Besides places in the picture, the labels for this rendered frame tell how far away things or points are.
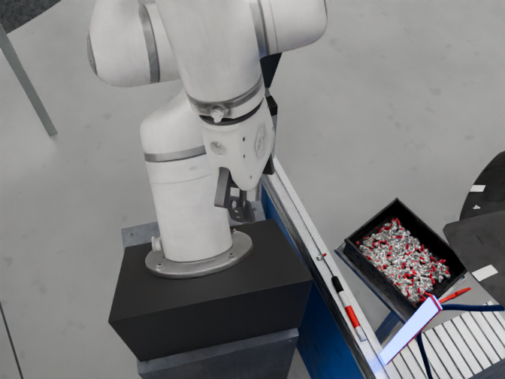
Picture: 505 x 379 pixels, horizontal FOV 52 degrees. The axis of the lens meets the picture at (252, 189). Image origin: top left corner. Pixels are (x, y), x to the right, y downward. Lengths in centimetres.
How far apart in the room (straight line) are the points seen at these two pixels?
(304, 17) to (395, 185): 184
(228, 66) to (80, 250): 174
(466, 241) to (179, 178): 47
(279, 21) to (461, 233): 53
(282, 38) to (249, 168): 16
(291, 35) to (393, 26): 247
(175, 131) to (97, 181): 154
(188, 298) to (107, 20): 41
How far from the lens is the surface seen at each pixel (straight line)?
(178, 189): 82
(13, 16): 218
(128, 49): 79
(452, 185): 238
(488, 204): 116
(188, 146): 81
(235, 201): 61
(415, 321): 85
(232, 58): 50
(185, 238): 85
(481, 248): 88
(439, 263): 120
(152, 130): 82
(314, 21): 50
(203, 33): 48
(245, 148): 57
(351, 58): 274
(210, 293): 77
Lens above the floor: 188
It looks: 59 degrees down
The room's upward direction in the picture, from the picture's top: straight up
